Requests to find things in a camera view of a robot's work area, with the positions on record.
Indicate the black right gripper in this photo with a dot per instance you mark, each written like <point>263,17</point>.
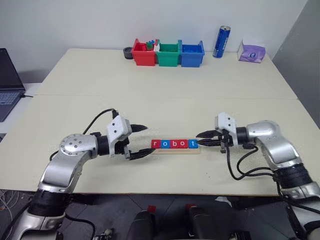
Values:
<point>223,140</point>

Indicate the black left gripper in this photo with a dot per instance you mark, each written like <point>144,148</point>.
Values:
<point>121,148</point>

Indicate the blue letter t block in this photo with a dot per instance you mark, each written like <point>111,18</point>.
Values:
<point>193,143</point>

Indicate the red letter o block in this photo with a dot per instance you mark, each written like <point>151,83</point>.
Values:
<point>183,143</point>

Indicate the red letter b block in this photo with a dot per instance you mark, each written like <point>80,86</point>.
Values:
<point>173,144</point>

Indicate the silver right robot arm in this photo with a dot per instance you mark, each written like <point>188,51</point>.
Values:
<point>267,135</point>

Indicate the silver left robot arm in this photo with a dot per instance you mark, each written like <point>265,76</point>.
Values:
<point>72,147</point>

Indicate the red letter r block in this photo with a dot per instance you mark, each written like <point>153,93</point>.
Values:
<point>155,144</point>

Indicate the blue letter o block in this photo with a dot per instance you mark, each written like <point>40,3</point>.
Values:
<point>164,144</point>

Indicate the long wooden letter tray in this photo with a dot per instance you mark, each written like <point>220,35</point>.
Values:
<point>175,151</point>

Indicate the small red cap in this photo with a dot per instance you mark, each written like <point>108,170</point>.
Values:
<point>151,208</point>

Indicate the blue plastic bin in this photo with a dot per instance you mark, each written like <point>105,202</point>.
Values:
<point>191,59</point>

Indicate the red plastic bin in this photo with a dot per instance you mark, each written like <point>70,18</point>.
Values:
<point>143,57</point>

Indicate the dark rounded shape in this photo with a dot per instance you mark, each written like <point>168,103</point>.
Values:
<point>205,222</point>
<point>141,225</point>

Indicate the green plastic bin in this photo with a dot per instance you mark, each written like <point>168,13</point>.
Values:
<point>168,58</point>

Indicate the black round tape roll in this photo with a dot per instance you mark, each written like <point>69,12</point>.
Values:
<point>128,53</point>

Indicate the small white plastic piece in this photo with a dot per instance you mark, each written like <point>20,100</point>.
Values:
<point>156,47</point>

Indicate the purple tissue pack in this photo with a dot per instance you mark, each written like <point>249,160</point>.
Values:
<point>251,53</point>

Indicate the small green toy brick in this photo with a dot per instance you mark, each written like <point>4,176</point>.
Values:
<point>149,46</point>

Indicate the blue drink can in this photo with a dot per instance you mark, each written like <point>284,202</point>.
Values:
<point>221,42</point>

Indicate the small blue toy brick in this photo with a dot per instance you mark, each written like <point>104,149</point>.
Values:
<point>151,42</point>

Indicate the dark open laptop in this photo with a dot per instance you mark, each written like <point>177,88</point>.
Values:
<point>8,82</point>

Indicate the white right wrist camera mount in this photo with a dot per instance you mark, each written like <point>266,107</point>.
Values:
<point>226,122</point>

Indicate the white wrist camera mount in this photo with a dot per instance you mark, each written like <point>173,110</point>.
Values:
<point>226,122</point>
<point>117,127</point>

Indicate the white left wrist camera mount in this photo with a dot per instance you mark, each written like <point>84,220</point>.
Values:
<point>117,127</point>

